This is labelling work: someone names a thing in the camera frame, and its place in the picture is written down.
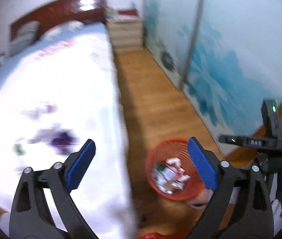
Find beige bedside drawer cabinet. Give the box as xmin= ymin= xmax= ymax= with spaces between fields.
xmin=106 ymin=17 xmax=143 ymax=52

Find red plastic trash basket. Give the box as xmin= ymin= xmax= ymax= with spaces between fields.
xmin=145 ymin=138 xmax=212 ymax=205

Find purple wrapper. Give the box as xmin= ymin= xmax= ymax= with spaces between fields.
xmin=49 ymin=130 xmax=77 ymax=154

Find wooden bed with headboard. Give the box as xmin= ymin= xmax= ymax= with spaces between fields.
xmin=0 ymin=0 xmax=122 ymax=205

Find grey trouser leg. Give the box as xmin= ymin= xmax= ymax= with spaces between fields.
xmin=230 ymin=143 xmax=282 ymax=237

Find grey plaid pillow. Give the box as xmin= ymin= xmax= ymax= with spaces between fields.
xmin=8 ymin=21 xmax=40 ymax=57

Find glass sliding wardrobe doors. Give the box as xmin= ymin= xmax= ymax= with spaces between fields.
xmin=142 ymin=0 xmax=282 ymax=157

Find small green wrapper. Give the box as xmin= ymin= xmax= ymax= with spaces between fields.
xmin=14 ymin=144 xmax=25 ymax=156

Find white cloth on bed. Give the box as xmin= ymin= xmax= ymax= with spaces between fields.
xmin=0 ymin=31 xmax=137 ymax=238

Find red and white carton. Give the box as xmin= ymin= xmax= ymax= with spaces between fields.
xmin=164 ymin=158 xmax=190 ymax=189

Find red plastic stool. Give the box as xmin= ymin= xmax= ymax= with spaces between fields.
xmin=140 ymin=231 xmax=189 ymax=239

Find green snack bag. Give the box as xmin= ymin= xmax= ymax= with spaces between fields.
xmin=151 ymin=162 xmax=167 ymax=187

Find white and blue pillow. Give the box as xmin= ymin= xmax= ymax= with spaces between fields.
xmin=40 ymin=21 xmax=85 ymax=40

